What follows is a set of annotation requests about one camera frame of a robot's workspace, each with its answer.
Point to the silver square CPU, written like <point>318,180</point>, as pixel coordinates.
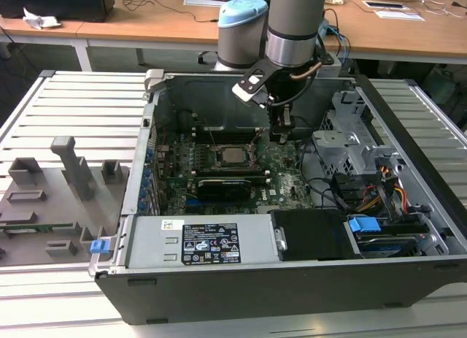
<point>234,156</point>

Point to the thin metal locking lever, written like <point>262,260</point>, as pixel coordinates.
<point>212,138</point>

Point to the blue expansion slot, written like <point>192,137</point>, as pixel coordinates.
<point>192,206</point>

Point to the white paper sheet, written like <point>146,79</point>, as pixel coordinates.
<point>202,2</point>

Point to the silver power supply with label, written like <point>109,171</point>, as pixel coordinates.
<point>153,243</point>

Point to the dark tablet white frame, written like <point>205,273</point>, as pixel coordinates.
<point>386,4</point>

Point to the blue disk carrier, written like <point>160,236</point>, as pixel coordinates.
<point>363,226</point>

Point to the black graphics card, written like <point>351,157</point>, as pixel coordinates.
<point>224,188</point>

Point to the crumpled white paper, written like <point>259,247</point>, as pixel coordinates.
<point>40,21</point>

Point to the white wrist camera black mount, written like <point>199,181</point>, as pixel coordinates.
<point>245,93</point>

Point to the large black box device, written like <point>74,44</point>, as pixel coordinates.
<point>54,4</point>

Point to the grey parts rack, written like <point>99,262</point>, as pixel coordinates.
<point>54,214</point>

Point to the white paper with blue edge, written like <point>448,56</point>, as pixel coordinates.
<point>401,15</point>

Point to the green RAM stick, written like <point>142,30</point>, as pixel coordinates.
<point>47,227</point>

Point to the hard disk drive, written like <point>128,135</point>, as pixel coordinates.
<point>386,248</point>

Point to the CPU socket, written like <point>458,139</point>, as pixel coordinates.
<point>220,159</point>

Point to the black plastic shroud box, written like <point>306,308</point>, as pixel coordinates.
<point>313,236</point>

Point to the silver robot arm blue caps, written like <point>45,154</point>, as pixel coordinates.
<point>292,17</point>

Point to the blue case latch clip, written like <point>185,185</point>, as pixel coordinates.
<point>99,246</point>

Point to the silver metal drive cage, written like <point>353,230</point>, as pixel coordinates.
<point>335,148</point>

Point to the green motherboard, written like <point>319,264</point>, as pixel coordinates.
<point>288,184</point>

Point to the black open PC case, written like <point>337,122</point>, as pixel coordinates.
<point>255,294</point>

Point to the wooden desk white frame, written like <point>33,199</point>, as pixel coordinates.
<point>22,32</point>
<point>146,27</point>

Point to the black RAM slot row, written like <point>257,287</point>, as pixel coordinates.
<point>233,135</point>
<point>237,173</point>

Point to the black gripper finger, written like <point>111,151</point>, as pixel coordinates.
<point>282,128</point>

